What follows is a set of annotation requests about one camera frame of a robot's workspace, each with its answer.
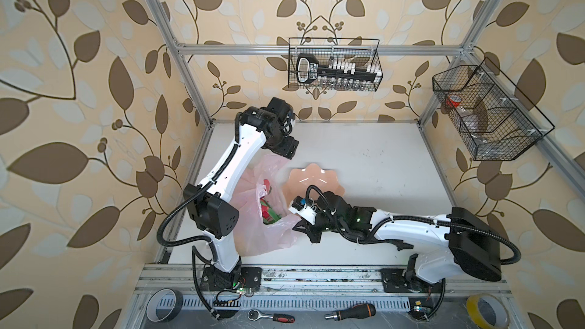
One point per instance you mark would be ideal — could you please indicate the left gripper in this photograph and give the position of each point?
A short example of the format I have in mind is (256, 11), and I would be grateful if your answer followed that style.
(287, 148)

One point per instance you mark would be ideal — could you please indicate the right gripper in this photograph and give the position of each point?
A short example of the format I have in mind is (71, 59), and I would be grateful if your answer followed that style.
(308, 228)

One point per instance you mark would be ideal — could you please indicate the pink dragon fruit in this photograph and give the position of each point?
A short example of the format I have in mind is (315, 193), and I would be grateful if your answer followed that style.
(269, 214)

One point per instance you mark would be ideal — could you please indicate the pink plastic bag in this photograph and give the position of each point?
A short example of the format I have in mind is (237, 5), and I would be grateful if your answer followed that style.
(252, 237)

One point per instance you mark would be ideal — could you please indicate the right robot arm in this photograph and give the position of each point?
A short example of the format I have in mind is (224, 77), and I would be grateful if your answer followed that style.
(441, 246)

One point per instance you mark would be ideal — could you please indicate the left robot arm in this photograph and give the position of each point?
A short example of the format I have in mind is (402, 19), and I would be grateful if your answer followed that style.
(208, 203)

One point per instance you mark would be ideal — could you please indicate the pink wavy plate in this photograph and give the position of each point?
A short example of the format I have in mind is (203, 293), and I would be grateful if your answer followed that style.
(301, 178)

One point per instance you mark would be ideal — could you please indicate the black socket set holder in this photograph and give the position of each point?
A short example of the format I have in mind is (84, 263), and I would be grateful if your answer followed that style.
(308, 70)

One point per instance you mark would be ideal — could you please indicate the black adjustable wrench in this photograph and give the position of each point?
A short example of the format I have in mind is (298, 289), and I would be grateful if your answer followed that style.
(401, 245)

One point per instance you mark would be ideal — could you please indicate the black orange screwdriver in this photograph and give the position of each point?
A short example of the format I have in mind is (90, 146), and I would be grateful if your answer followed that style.
(360, 311)

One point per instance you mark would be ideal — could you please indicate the black tape roll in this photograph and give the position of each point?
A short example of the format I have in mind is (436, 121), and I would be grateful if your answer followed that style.
(164, 305)

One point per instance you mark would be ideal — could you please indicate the yellow tape roll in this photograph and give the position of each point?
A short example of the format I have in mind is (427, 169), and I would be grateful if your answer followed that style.
(488, 312)

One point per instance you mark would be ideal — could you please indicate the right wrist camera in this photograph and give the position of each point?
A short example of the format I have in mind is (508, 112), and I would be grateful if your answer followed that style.
(302, 208)

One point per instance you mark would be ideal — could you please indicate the ratchet wrench red handle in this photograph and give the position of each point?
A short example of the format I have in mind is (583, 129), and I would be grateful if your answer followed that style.
(256, 315)

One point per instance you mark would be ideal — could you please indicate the black wire basket back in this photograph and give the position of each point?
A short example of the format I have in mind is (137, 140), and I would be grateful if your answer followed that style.
(362, 51)

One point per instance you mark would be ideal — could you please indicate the black wire basket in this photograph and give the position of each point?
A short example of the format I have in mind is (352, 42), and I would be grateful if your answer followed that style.
(498, 120)
(362, 51)

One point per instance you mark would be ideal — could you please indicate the black wire basket right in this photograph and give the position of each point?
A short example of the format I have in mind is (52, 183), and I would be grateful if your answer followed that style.
(498, 120)

